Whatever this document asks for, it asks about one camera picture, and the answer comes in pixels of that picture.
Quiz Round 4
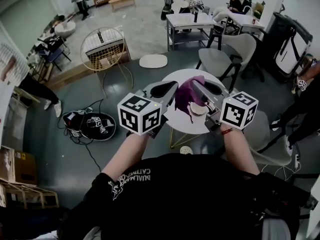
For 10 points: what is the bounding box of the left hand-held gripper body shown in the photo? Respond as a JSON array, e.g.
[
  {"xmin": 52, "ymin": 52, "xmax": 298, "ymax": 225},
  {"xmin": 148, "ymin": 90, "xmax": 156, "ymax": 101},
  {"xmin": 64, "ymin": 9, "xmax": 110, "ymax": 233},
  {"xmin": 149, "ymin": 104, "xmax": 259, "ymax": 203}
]
[{"xmin": 116, "ymin": 88, "xmax": 169, "ymax": 139}]

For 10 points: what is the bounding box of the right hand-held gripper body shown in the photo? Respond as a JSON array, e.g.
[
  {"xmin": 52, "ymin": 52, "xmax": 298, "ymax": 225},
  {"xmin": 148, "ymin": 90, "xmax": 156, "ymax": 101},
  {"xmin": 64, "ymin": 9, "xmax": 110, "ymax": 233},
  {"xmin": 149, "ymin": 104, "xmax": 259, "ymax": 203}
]
[{"xmin": 204, "ymin": 90, "xmax": 260, "ymax": 136}]

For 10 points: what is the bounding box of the beige ceramic mug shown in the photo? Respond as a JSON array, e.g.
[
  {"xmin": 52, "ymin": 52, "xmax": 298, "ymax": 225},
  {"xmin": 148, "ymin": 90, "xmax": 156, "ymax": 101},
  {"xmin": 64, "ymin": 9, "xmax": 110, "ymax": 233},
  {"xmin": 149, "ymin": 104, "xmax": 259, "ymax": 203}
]
[{"xmin": 189, "ymin": 101, "xmax": 210, "ymax": 117}]

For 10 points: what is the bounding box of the purple cloth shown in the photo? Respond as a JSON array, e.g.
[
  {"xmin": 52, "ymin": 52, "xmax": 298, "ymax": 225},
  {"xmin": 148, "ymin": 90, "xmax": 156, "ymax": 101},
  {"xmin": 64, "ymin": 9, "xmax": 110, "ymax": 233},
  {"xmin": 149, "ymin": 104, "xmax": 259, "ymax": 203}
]
[{"xmin": 174, "ymin": 74, "xmax": 208, "ymax": 125}]

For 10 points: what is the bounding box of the person's right forearm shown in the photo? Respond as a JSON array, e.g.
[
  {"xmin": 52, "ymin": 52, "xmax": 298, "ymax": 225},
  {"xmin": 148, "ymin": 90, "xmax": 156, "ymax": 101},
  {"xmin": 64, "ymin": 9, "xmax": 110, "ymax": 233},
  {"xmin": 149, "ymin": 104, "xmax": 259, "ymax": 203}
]
[{"xmin": 221, "ymin": 128, "xmax": 261, "ymax": 177}]

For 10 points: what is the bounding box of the person's left forearm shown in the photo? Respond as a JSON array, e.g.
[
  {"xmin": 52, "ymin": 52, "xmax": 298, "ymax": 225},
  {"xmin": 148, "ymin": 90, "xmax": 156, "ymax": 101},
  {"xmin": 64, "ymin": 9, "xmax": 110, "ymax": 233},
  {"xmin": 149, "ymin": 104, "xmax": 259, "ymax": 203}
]
[{"xmin": 101, "ymin": 133, "xmax": 151, "ymax": 183}]

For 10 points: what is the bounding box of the black round floor tray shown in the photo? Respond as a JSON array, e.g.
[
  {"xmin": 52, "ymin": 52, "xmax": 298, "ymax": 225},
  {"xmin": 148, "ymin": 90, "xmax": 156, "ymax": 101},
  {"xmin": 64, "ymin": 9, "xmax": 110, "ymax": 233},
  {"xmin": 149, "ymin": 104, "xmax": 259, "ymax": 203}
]
[{"xmin": 84, "ymin": 111, "xmax": 117, "ymax": 142}]

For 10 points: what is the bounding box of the white oval floor cushion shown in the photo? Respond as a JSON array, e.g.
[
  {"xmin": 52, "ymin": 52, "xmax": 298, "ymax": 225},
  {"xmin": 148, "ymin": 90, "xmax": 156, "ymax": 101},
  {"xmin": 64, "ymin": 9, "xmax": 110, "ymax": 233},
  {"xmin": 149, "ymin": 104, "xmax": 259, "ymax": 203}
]
[{"xmin": 138, "ymin": 54, "xmax": 169, "ymax": 69}]

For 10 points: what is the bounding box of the idle hand-held gripper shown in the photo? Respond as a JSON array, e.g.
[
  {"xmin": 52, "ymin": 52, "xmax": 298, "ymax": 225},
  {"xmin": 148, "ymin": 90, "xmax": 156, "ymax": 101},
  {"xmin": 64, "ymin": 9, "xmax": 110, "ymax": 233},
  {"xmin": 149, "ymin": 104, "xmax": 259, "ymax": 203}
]
[{"xmin": 86, "ymin": 116, "xmax": 111, "ymax": 135}]

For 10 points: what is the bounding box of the white perforated disc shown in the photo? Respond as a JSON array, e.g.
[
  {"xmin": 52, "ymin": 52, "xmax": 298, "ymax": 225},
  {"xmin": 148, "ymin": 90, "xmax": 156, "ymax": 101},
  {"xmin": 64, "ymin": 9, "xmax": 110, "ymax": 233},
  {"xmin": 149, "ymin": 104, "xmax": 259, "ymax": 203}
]
[{"xmin": 179, "ymin": 145, "xmax": 194, "ymax": 156}]

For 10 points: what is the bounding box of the black power box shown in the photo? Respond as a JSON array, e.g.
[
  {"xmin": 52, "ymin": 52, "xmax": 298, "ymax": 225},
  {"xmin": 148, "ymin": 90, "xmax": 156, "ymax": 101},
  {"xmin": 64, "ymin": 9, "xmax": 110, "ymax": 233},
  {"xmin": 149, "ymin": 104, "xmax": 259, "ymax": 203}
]
[{"xmin": 62, "ymin": 110, "xmax": 85, "ymax": 133}]

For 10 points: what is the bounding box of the white table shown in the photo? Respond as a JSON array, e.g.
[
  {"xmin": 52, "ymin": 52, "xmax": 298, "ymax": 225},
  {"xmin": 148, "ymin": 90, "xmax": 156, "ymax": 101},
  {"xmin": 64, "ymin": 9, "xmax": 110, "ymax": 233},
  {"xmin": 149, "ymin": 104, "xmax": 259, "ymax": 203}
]
[{"xmin": 219, "ymin": 10, "xmax": 266, "ymax": 36}]

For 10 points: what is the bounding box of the grey work table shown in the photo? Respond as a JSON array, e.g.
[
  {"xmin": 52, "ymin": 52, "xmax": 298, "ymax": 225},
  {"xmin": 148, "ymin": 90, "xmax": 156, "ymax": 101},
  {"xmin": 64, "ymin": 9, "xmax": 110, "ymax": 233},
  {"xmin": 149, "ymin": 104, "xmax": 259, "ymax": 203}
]
[{"xmin": 165, "ymin": 12, "xmax": 218, "ymax": 52}]

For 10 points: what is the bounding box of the person's black printed shirt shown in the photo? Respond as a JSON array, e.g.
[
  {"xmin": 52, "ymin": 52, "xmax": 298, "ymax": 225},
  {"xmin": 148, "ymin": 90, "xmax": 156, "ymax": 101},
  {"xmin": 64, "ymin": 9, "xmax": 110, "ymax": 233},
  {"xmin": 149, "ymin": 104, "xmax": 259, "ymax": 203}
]
[{"xmin": 56, "ymin": 153, "xmax": 315, "ymax": 240}]

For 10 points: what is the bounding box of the wooden coffee table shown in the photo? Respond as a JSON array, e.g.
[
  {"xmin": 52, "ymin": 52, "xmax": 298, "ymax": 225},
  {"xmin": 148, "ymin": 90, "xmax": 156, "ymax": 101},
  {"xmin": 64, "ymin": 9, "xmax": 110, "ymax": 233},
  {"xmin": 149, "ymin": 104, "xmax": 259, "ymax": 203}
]
[{"xmin": 108, "ymin": 0, "xmax": 138, "ymax": 12}]

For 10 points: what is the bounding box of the blue metal chair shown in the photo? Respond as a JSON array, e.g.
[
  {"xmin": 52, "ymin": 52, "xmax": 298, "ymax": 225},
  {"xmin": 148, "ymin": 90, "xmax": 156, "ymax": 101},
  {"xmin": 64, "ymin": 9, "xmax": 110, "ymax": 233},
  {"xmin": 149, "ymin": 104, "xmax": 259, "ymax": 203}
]
[{"xmin": 36, "ymin": 35, "xmax": 73, "ymax": 72}]

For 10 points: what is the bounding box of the white round pouf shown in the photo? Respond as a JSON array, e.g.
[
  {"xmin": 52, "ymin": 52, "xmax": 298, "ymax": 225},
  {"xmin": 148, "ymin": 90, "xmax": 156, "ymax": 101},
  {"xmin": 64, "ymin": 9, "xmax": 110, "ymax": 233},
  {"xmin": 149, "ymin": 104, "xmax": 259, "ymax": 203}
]
[{"xmin": 54, "ymin": 20, "xmax": 77, "ymax": 39}]

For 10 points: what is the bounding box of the brown cardboard box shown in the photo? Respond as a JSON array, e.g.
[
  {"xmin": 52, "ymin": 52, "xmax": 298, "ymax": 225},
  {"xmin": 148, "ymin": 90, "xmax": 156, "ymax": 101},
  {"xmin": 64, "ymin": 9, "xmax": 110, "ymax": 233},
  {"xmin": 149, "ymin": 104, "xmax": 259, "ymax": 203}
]
[{"xmin": 13, "ymin": 149, "xmax": 39, "ymax": 186}]

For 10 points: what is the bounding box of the pale cardboard box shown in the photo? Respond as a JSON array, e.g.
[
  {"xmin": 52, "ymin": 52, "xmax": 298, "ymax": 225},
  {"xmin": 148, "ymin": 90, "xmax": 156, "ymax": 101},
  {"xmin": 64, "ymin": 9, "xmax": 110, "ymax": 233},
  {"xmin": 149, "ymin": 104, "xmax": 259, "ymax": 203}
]
[{"xmin": 0, "ymin": 145, "xmax": 16, "ymax": 182}]

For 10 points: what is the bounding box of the black floor cable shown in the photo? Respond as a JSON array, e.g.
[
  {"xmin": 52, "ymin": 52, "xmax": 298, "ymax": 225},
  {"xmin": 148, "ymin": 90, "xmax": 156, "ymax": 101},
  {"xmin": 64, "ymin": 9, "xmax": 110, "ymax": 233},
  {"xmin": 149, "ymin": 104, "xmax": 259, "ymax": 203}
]
[{"xmin": 57, "ymin": 98, "xmax": 106, "ymax": 174}]

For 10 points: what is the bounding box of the gold wire chair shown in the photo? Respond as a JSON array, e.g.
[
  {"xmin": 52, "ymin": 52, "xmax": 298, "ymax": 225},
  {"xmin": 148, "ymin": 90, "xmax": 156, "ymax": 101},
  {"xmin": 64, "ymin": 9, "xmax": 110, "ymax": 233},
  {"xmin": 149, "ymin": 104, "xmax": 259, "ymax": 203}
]
[{"xmin": 79, "ymin": 26, "xmax": 135, "ymax": 99}]

